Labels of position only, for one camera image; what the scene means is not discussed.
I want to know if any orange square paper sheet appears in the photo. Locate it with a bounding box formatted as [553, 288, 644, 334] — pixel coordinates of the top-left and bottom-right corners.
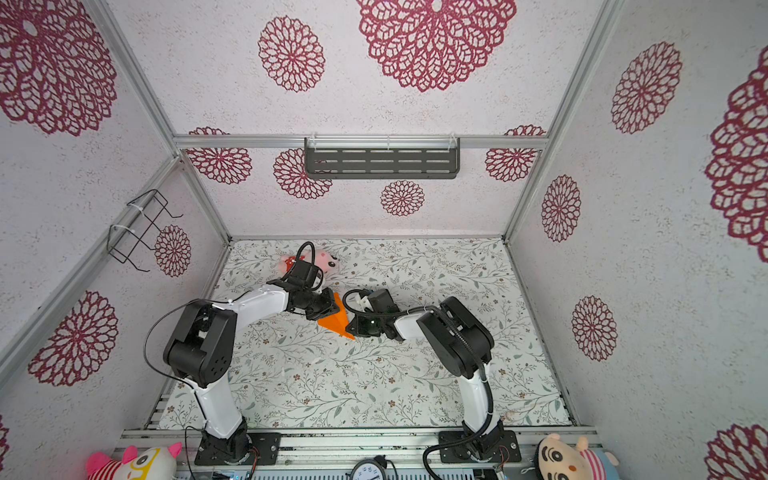
[317, 292, 355, 340]

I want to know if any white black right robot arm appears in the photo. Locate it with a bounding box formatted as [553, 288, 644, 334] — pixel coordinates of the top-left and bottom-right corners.
[341, 289, 500, 440]

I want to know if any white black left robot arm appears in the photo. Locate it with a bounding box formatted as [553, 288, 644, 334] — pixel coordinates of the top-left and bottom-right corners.
[163, 285, 340, 440]

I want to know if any pink pig plush toy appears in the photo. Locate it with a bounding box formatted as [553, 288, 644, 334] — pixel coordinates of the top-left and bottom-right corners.
[278, 251, 340, 275]

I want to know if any round gauge clock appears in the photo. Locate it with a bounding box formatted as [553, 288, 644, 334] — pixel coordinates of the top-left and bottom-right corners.
[349, 455, 388, 480]

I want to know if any pink white plush toy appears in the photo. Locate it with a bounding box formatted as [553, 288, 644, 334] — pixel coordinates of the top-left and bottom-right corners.
[86, 442, 182, 480]

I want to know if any boy face plush toy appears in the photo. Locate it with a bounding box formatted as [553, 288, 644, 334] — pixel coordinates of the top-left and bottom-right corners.
[533, 433, 620, 480]

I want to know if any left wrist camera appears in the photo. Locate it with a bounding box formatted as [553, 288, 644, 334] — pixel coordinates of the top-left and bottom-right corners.
[286, 260, 324, 291]

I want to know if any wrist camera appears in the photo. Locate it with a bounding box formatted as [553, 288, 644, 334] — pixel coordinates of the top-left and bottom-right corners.
[286, 260, 324, 291]
[361, 289, 399, 314]

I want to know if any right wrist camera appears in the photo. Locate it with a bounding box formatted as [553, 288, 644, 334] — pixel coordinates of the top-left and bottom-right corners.
[361, 289, 399, 314]

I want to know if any grey wall shelf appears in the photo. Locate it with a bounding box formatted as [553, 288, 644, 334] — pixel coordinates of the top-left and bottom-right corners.
[304, 137, 461, 180]

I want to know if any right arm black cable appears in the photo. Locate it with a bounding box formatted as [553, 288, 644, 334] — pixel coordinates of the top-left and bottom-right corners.
[341, 287, 496, 480]

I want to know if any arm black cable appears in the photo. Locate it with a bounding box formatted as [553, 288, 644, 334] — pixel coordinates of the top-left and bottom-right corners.
[143, 299, 205, 391]
[341, 287, 496, 480]

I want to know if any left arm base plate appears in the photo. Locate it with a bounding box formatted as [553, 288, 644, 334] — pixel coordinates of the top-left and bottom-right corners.
[193, 432, 282, 467]

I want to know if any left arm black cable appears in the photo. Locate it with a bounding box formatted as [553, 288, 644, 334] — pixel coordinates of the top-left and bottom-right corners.
[143, 299, 205, 391]

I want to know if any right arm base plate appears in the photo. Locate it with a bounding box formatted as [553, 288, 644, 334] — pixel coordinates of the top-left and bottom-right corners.
[440, 429, 522, 464]

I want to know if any black wire wall rack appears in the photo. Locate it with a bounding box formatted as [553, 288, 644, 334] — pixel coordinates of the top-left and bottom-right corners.
[105, 189, 183, 273]

